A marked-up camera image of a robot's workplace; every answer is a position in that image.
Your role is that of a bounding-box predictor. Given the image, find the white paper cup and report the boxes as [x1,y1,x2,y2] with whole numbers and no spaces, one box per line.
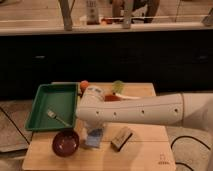
[81,128,88,141]

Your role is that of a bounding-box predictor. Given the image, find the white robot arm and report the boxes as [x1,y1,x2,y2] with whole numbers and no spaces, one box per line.
[76,86,213,137]

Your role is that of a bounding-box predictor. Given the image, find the green cup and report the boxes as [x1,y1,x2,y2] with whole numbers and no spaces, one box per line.
[112,80,124,94]

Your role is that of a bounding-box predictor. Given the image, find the dark red bowl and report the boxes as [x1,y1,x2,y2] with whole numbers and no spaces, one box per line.
[52,130,79,157]

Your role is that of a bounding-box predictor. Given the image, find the green plastic tray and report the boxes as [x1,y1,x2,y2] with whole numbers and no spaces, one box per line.
[25,83,78,131]

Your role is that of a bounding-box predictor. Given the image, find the black and tan eraser block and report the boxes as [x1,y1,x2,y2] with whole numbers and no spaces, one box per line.
[111,127,133,151]

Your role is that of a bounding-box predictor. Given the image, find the metal fork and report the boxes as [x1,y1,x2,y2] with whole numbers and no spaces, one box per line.
[47,110,70,127]

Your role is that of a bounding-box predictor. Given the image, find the orange ball toy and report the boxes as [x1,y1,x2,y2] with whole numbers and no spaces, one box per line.
[80,80,89,92]

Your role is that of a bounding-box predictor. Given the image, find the wooden board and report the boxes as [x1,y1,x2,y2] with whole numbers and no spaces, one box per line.
[21,82,177,171]

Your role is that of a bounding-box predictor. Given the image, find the black cable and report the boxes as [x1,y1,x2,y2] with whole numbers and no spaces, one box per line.
[170,134,213,171]
[0,107,35,146]

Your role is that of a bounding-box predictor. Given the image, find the black cable right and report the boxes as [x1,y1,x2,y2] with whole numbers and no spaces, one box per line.
[170,134,213,171]

